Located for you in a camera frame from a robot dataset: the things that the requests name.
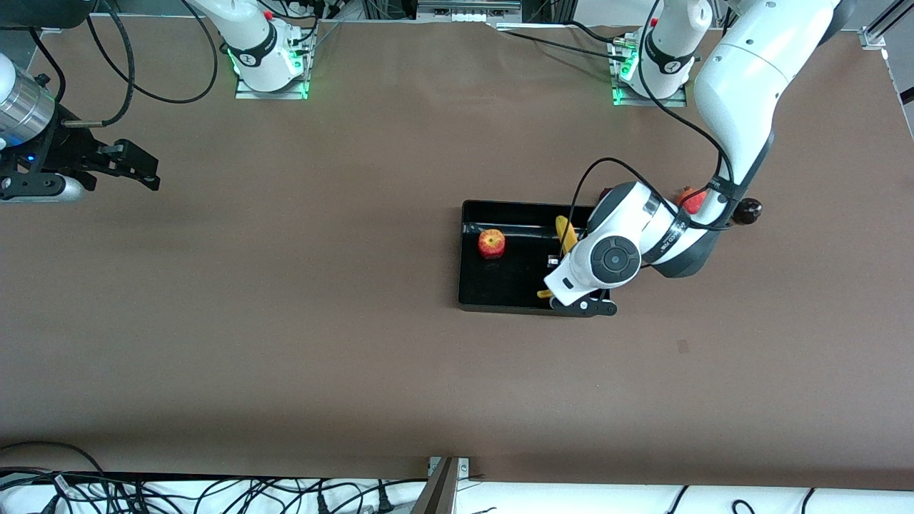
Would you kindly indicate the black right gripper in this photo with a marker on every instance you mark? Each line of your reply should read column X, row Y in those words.
column 66, row 153

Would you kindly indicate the yellow banana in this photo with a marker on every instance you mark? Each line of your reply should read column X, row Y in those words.
column 566, row 235

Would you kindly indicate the black rectangular box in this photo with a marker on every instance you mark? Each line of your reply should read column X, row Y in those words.
column 507, row 282

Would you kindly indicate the red yellow apple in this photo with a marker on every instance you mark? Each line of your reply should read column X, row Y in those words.
column 491, row 244

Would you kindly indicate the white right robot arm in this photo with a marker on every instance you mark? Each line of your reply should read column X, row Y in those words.
column 250, row 43

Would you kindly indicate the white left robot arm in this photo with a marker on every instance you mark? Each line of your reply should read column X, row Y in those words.
column 742, row 71

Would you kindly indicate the red yellow mango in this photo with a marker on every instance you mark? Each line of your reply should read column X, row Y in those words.
column 605, row 193

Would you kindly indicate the red pomegranate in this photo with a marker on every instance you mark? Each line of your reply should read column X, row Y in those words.
column 694, row 200

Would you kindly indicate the dark purple mangosteen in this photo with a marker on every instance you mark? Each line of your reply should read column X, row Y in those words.
column 750, row 211

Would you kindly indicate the white power strip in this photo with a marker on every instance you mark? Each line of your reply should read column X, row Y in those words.
column 468, row 8

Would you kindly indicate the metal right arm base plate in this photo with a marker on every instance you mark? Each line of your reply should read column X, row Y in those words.
column 246, row 93

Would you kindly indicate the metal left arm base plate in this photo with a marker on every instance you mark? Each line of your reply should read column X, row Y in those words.
column 621, row 96

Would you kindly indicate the dark metal camera post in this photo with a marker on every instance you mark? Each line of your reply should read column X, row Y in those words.
column 437, row 492

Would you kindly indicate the aluminium frame corner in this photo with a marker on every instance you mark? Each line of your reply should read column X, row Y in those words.
column 871, row 37

